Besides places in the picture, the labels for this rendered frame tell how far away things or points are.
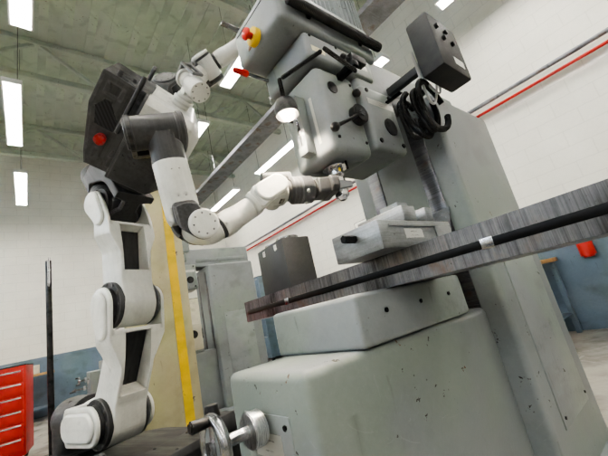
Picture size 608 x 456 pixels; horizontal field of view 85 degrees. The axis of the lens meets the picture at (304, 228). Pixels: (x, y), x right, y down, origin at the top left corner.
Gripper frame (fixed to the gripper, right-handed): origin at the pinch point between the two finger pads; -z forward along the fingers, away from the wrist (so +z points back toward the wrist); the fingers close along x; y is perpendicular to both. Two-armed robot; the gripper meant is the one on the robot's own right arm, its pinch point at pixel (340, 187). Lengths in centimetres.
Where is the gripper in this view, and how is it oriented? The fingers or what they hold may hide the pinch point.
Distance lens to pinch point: 112.6
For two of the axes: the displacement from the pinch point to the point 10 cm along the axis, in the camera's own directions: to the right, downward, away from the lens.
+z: -9.2, 1.0, -3.7
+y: 2.0, 9.5, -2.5
